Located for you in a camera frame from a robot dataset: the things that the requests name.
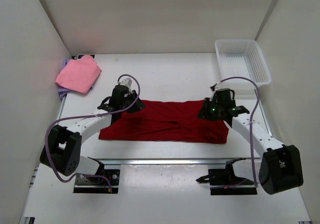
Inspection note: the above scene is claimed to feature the red t shirt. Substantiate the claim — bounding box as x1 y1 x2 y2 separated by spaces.
98 100 229 144

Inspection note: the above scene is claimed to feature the pink t shirt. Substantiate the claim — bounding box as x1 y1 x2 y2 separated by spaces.
55 54 103 94

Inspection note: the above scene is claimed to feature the purple t shirt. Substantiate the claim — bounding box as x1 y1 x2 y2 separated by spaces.
57 58 95 101

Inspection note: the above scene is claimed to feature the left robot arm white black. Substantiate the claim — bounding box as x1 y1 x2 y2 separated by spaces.
39 83 145 184

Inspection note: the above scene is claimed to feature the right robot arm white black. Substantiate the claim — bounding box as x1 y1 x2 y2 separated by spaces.
197 88 304 194

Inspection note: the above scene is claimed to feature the white plastic basket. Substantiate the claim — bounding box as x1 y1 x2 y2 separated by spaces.
214 39 272 99

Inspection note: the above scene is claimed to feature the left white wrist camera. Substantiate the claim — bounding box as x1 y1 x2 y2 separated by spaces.
120 78 133 93

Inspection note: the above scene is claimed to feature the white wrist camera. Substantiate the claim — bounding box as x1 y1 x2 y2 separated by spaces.
120 78 133 93
210 82 219 101

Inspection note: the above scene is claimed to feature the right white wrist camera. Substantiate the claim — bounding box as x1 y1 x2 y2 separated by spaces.
210 82 219 101

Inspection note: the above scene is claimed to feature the aluminium rail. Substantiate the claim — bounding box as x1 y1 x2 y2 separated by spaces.
44 157 266 167

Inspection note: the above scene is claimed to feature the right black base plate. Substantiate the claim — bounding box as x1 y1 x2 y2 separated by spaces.
208 169 258 196

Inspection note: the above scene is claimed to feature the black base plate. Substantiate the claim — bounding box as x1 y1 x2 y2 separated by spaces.
208 169 258 196
73 166 121 194

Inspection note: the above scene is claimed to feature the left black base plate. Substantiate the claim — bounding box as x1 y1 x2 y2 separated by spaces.
73 166 121 194

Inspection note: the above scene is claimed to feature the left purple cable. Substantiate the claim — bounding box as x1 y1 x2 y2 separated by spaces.
46 74 141 193

